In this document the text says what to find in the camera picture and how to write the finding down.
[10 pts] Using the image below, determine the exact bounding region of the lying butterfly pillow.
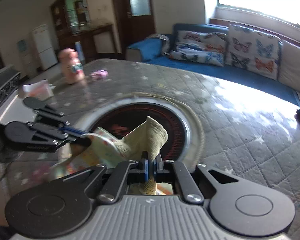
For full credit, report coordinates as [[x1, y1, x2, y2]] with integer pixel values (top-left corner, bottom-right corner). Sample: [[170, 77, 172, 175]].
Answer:
[[169, 30, 228, 67]]

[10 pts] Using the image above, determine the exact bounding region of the pastel patterned children's shirt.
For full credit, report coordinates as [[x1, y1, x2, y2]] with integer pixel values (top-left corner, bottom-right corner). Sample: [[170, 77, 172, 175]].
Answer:
[[49, 116, 168, 180]]

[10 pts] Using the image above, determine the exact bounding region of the plain beige pillow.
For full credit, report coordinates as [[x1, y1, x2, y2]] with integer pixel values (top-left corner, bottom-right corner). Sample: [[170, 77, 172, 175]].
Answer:
[[278, 41, 300, 92]]

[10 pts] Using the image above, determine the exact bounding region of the white refrigerator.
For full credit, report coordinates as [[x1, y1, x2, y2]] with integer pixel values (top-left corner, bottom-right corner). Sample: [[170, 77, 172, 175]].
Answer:
[[32, 24, 58, 70]]

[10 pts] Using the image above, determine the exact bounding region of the blue sofa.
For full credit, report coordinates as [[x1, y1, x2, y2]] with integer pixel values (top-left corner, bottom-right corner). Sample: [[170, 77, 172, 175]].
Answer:
[[126, 23, 300, 105]]

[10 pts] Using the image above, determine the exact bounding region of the tissue pack on table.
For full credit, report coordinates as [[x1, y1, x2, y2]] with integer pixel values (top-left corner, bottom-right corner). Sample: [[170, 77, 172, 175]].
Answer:
[[19, 80, 54, 101]]

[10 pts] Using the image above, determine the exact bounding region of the upright butterfly pillow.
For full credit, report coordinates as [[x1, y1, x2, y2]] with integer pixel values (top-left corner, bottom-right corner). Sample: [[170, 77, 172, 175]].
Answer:
[[225, 24, 283, 80]]

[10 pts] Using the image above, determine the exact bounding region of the small pink toy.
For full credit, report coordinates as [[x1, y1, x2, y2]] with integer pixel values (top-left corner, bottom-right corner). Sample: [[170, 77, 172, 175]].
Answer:
[[89, 69, 108, 80]]

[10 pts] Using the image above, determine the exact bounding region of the round stove plate in table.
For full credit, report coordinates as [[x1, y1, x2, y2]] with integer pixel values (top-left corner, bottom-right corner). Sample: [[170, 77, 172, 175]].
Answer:
[[82, 101, 204, 170]]

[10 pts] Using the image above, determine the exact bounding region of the grey quilted table cover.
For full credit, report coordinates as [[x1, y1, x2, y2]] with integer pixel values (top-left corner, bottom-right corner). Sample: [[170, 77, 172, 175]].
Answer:
[[0, 60, 300, 239]]

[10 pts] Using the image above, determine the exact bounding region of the pink cat-shaped bottle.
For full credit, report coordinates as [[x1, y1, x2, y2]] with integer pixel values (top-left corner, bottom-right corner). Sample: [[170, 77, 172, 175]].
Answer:
[[58, 48, 85, 85]]

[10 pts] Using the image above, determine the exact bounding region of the dark wooden cabinet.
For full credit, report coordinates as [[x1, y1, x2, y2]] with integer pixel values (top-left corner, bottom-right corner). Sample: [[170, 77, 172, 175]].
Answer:
[[50, 0, 120, 63]]

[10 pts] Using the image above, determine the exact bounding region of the brown door with glass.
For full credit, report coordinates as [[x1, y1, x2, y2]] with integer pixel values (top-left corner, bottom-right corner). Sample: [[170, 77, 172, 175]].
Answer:
[[113, 0, 155, 53]]

